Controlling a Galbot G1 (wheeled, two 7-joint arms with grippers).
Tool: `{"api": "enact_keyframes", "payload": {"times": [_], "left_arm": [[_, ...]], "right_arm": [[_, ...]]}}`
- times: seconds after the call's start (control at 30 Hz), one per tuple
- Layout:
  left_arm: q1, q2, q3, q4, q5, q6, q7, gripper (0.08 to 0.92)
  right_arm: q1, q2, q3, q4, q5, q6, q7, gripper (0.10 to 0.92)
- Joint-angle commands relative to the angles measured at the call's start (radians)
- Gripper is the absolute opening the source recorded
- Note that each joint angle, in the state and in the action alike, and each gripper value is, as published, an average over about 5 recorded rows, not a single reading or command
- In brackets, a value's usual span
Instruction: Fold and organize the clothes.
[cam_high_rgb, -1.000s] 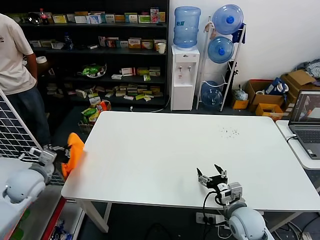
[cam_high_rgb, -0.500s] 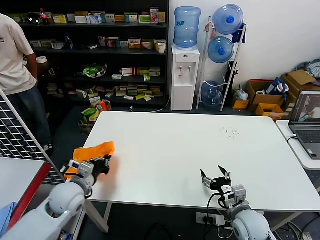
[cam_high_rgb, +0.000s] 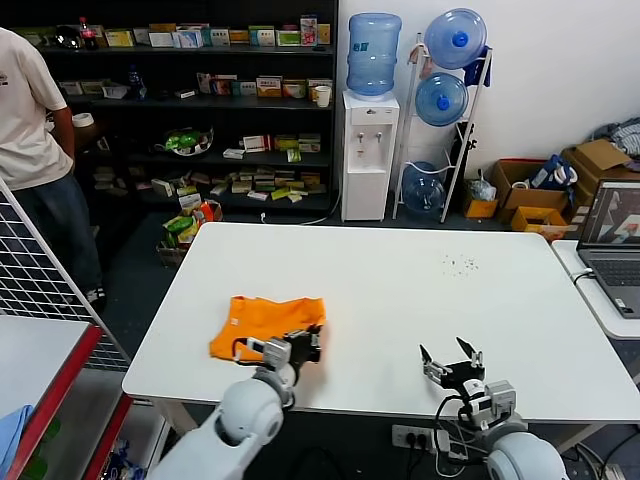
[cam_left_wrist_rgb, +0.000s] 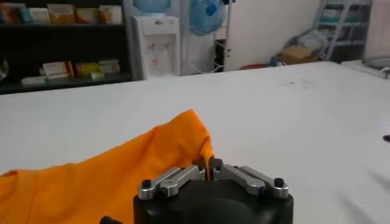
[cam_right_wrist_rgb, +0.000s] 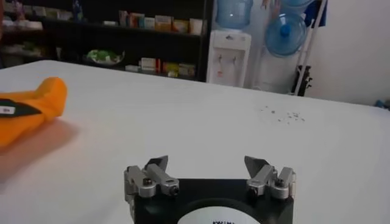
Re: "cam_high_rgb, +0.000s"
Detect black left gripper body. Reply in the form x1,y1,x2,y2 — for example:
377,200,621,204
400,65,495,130
288,342,312,376

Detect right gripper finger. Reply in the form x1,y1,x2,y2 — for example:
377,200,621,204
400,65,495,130
418,343,449,382
454,337,485,374

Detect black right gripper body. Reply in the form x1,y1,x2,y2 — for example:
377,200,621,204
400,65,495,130
439,360,486,396

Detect orange t-shirt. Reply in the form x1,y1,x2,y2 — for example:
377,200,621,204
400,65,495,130
208,295,331,364

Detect person's right forearm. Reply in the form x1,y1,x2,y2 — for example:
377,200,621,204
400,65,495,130
52,105,77,161

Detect pile of clothes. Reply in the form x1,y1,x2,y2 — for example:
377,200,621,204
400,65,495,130
592,118,640,161

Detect white power strip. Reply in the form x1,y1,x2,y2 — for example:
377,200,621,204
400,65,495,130
391,424,451,454

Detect white side table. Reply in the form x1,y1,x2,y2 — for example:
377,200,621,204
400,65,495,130
551,239,640,341

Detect orange cardboard box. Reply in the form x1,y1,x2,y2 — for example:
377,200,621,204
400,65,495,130
510,206,570,244

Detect small yellow cardboard box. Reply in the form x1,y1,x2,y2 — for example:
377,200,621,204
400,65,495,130
462,197,500,220

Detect box of snack bags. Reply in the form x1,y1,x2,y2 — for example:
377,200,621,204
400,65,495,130
157,199,225,269

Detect grey laptop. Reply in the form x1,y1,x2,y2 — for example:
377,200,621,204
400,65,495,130
576,179,640,320

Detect clear plastic bag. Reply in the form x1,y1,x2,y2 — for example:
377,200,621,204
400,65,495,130
467,169,499,202

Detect white water dispenser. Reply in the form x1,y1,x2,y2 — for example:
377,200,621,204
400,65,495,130
341,90,401,223

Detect blue bag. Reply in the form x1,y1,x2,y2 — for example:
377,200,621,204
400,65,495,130
529,154,580,191

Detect black tripod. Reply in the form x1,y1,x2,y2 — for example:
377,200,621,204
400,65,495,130
452,121,479,181

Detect bowl of green snack bags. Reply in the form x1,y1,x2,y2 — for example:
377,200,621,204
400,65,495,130
154,125,215,157

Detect white jug rack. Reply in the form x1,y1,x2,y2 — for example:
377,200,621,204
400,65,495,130
392,32,494,225

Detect brown cardboard box with flaps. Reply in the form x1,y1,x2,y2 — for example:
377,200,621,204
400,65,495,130
562,139,640,201

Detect red-edged cart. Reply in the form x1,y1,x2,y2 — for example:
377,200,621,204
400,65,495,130
0,314,136,480

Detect black shelf unit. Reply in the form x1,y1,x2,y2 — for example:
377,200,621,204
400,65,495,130
0,0,341,219

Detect blue labelled water jug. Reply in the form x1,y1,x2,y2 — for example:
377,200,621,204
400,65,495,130
347,12,404,104

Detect dark blue hanging cloth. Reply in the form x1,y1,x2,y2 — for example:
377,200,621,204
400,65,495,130
462,45,495,89

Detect light blue cloth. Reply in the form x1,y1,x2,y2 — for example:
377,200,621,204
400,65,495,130
0,403,36,471

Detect blue drink bottle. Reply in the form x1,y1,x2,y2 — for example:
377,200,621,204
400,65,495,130
128,65,147,100

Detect pink and blue box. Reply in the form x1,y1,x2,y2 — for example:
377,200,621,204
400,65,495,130
300,14,320,47

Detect blue and white medicine box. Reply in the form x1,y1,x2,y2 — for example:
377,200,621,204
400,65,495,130
174,27,205,49

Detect person in white shirt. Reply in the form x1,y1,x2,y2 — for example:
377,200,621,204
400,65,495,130
0,27,109,311

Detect yellow medicine box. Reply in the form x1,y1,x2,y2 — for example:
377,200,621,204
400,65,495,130
104,28,136,48

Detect cola bottle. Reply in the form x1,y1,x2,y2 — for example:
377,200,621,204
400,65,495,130
79,16,100,51

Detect shiny dark round bowl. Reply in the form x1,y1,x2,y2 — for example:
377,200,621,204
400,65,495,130
54,23,81,49

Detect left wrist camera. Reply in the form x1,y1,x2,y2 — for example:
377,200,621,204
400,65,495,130
262,337,294,371

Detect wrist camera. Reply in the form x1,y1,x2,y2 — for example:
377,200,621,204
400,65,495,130
467,379,517,429
262,337,294,371

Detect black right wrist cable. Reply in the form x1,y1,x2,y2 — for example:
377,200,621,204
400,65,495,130
433,394,476,451

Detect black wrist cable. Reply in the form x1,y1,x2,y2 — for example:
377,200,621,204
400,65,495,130
433,394,476,451
232,338,266,369

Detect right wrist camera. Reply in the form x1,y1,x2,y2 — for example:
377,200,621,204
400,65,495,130
467,379,517,429

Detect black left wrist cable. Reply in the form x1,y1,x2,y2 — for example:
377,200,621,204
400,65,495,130
232,338,266,369

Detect white cables under table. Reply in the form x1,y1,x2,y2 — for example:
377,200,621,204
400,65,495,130
434,422,494,476

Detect white dispenser power cord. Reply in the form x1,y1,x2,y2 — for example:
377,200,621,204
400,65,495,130
260,192,346,226

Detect white wire grid panel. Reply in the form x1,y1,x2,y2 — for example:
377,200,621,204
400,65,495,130
0,177,131,371

